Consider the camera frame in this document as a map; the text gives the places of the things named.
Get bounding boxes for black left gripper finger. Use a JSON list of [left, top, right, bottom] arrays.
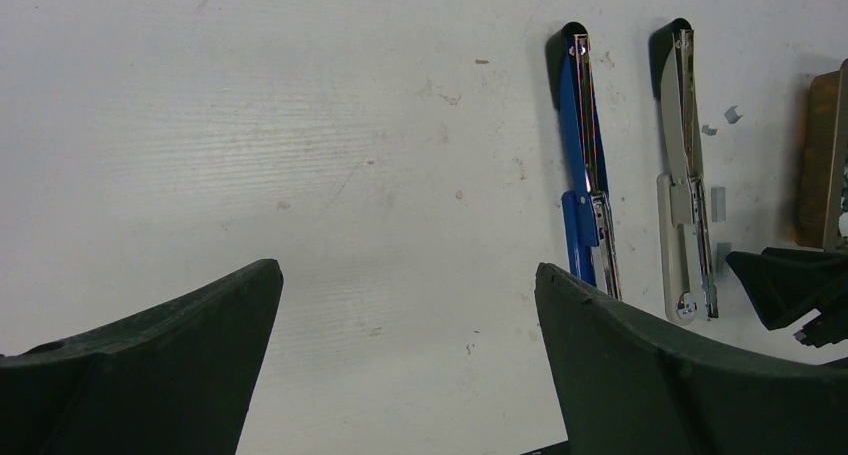
[[725, 247, 847, 330], [535, 263, 847, 454], [1, 259, 284, 454]]

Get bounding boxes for grey staple strip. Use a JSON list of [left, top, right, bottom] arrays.
[[714, 242, 732, 276], [710, 186, 726, 223]]

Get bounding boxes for brown wooden tray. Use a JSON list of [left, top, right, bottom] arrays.
[[796, 62, 847, 253]]

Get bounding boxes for small grey staple piece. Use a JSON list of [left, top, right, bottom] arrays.
[[724, 105, 742, 125]]

